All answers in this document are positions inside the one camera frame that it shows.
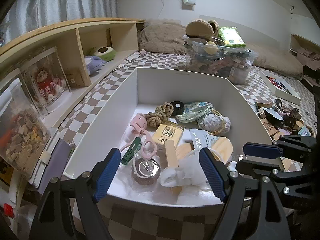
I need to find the green clothes peg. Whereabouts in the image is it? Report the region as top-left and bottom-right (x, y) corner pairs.
(121, 137), (142, 166)

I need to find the small brown cardboard box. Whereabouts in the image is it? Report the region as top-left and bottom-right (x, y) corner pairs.
(64, 67), (85, 90)

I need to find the closet with clothes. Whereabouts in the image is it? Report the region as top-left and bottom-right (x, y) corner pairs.
(290, 34), (320, 80)

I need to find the avocado plush toy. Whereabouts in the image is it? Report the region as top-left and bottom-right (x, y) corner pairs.
(90, 46), (117, 62)

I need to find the white storage box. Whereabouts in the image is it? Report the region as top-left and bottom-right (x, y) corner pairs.
(62, 67), (275, 208)

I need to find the white fluffy cotton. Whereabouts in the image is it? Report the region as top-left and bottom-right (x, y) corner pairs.
(159, 152), (216, 193)

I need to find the oval wooden coaster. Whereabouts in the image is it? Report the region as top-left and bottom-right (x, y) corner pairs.
(209, 136), (234, 165)

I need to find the wooden headboard shelf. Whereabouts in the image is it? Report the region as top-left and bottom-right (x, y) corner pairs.
(0, 17), (145, 155)

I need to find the pink plastic clip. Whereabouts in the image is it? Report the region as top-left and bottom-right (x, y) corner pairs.
(129, 112), (158, 159)

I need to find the floral drawstring pouch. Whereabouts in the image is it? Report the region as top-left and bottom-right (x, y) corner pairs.
(176, 101), (216, 123)

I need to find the clear plastic storage bin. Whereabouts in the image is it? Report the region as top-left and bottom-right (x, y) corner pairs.
(182, 35), (258, 85)

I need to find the small black round jar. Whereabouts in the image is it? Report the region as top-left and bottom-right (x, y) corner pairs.
(169, 101), (185, 117)

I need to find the white blue sachet packet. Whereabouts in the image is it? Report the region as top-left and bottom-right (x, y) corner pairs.
(265, 109), (284, 120)

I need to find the brown plush toy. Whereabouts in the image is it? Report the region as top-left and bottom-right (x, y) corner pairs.
(185, 19), (221, 40)

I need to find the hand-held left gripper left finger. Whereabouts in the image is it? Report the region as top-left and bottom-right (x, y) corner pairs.
(29, 147), (122, 240)

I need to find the jute rope knot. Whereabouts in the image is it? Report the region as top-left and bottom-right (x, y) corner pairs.
(146, 102), (175, 128)

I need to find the checkered bedsheet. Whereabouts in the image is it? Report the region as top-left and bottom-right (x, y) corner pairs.
(50, 50), (320, 240)

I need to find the yellow ball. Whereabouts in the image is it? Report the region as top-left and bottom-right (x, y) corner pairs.
(204, 41), (218, 55)

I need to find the green snack packet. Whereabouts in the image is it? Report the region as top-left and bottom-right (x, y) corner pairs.
(218, 27), (247, 47)

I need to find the beige fluffy pillow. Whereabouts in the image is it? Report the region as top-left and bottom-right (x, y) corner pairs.
(138, 19), (188, 54)

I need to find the long beige fluffy cushion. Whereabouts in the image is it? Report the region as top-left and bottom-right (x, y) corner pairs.
(246, 44), (305, 80)

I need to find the clear box of small figurines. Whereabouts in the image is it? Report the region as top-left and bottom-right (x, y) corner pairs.
(0, 76), (52, 179)

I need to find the brown hair claw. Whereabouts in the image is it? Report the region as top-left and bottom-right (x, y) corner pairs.
(282, 107), (304, 130)

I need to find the brown scrunchie in plastic bag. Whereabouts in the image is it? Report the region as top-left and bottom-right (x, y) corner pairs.
(131, 154), (162, 188)

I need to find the clear box with red doll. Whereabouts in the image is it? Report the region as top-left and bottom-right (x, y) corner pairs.
(19, 46), (71, 117)

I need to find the grey curtain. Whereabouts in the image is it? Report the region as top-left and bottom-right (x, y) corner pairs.
(0, 0), (118, 43)

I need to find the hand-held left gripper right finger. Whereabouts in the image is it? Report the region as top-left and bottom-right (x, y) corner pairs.
(199, 147), (292, 240)

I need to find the pale wooden disc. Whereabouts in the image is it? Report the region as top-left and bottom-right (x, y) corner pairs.
(175, 142), (194, 160)

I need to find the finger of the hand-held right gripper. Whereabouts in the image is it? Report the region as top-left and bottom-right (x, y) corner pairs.
(236, 159), (305, 194)
(242, 135), (316, 160)

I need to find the grey speckled pouch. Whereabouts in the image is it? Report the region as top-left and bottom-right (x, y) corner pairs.
(197, 113), (232, 134)

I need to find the wooden stick block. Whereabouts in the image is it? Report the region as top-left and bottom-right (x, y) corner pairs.
(164, 139), (182, 196)

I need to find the purple plush toy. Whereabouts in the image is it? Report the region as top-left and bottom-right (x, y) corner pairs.
(84, 55), (106, 77)

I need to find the yellow card packet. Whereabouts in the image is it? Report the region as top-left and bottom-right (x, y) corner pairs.
(152, 121), (186, 150)

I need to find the purple notebook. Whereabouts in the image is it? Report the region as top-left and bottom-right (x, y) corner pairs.
(27, 139), (74, 189)

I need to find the white tray of pens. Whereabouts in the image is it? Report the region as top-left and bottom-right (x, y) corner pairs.
(260, 69), (302, 105)

